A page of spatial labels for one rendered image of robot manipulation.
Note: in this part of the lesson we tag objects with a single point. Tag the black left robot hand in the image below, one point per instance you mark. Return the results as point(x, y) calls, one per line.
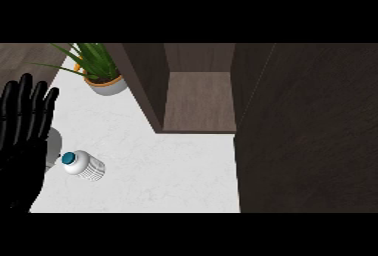
point(20, 133)

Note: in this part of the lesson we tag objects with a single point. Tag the brown wooden cabinet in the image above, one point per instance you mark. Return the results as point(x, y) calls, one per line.
point(197, 100)

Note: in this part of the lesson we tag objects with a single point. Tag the dark brown cabinet door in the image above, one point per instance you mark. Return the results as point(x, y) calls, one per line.
point(305, 126)

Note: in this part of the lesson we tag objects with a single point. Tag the white bottle with blue cap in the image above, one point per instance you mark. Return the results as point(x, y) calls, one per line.
point(85, 166)

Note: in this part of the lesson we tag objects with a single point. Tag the green plant in grey pot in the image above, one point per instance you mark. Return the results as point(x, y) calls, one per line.
point(101, 71)

